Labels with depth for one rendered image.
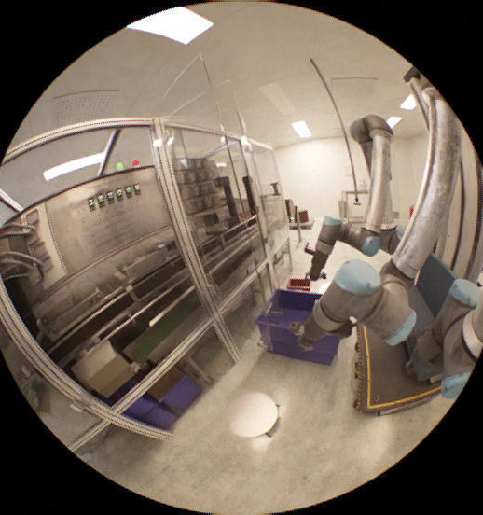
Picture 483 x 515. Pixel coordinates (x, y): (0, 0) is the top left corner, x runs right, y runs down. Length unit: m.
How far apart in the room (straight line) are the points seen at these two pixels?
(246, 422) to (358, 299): 0.87
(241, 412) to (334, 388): 0.67
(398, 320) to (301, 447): 1.04
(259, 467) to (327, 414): 0.56
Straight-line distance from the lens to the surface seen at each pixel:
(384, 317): 0.34
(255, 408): 1.01
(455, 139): 0.45
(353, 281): 0.29
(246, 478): 1.30
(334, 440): 1.27
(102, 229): 1.23
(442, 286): 0.85
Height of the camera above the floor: 1.23
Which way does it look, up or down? 22 degrees down
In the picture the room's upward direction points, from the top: 14 degrees counter-clockwise
